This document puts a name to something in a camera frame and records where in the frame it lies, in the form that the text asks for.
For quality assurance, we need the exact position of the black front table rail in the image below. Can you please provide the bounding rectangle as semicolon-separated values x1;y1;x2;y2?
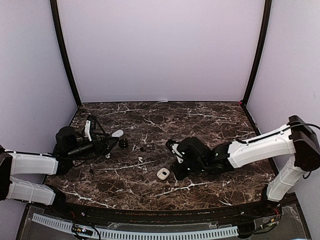
62;199;263;226

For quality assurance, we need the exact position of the left black frame post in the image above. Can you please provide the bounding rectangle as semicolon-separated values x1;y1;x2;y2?
49;0;82;108

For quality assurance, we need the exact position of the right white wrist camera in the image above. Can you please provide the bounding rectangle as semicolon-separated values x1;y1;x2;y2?
172;149;184;164

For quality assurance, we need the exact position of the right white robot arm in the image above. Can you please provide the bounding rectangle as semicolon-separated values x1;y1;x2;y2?
165;115;320;217

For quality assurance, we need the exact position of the white oval charging case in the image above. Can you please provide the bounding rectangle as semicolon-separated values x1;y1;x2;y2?
111;129;124;138

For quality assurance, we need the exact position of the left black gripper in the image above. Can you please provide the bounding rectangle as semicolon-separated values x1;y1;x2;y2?
67;132;119;161

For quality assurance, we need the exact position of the beige gold-rimmed charging case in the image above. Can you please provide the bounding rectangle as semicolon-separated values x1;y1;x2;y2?
156;167;170;181

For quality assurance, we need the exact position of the black round charging case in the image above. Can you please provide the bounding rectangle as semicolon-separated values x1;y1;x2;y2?
118;138;129;149

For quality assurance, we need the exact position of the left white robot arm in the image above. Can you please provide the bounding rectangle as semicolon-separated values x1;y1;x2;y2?
0;115;124;218

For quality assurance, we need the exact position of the black frame post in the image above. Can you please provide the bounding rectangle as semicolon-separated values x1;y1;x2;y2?
241;0;272;108
49;0;82;108

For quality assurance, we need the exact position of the right black frame post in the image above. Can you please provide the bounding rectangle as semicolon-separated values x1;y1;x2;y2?
241;0;272;108

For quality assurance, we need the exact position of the white slotted cable duct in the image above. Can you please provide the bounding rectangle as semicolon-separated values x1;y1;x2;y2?
31;213;239;240

